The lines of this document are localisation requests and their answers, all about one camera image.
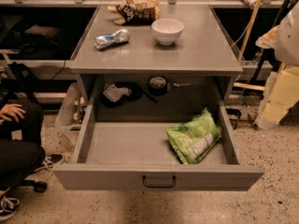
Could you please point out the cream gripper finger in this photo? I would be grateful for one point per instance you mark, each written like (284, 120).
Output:
(281, 93)
(268, 40)

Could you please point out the green rice chip bag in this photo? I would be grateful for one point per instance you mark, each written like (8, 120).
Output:
(192, 140)

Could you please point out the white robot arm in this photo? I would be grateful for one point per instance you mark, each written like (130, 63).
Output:
(287, 45)

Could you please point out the grey cabinet counter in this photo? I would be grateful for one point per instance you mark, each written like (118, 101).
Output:
(202, 49)

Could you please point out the brown chip bag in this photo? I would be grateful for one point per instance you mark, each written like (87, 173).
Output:
(141, 12)

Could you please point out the grey open drawer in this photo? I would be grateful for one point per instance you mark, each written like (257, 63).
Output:
(117, 146)

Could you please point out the person's hand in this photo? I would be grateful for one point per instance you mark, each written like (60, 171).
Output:
(11, 112)

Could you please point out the wooden stick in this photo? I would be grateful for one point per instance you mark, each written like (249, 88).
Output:
(248, 31)

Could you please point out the white bowl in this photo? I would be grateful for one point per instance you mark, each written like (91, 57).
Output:
(167, 31)

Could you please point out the black tape roll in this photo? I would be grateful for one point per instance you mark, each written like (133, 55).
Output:
(158, 86)

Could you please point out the crushed silver can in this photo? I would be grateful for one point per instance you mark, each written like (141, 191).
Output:
(108, 40)

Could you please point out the clear plastic bin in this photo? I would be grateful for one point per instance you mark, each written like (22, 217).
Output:
(70, 114)

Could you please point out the black white sneaker far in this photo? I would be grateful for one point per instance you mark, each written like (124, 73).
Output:
(53, 159)

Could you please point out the black white sneaker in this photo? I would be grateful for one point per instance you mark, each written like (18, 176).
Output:
(53, 159)
(8, 207)

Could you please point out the chair caster wheel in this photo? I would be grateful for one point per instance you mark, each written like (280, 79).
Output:
(40, 186)

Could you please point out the seated person in black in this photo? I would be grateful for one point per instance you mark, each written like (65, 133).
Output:
(20, 146)

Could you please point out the black white sneaker near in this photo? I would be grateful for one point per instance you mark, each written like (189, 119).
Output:
(8, 207)

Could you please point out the black drawer handle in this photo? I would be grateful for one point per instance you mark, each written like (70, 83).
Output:
(159, 183)

